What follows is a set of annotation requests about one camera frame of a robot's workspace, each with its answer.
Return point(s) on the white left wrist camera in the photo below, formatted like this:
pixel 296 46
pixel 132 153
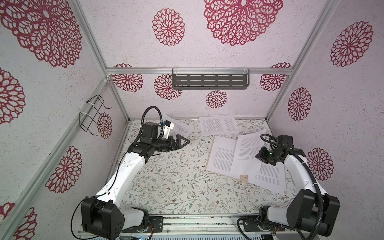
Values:
pixel 157 130

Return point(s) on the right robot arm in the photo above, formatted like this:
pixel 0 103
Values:
pixel 311 199

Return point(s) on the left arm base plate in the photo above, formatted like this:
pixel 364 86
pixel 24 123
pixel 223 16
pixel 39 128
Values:
pixel 150 224

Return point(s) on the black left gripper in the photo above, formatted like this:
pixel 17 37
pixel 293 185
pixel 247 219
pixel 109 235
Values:
pixel 178 145

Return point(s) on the beige paper folder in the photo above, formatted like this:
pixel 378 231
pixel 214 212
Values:
pixel 244 178

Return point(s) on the grey slotted wall shelf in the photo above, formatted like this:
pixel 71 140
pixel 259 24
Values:
pixel 213 81

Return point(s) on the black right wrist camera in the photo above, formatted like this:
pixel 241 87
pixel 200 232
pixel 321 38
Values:
pixel 285 140

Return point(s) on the black wire wall rack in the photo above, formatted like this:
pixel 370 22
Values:
pixel 89 117

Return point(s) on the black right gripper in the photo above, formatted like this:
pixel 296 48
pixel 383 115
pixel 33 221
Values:
pixel 260 155

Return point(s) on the white printed paper sheet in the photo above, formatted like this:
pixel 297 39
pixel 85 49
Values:
pixel 272 178
pixel 221 157

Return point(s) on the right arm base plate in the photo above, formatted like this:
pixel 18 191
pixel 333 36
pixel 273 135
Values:
pixel 261 223

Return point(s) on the aluminium front rail frame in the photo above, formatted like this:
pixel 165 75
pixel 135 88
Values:
pixel 203 227

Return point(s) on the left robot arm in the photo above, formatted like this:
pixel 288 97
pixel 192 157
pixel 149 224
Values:
pixel 101 214

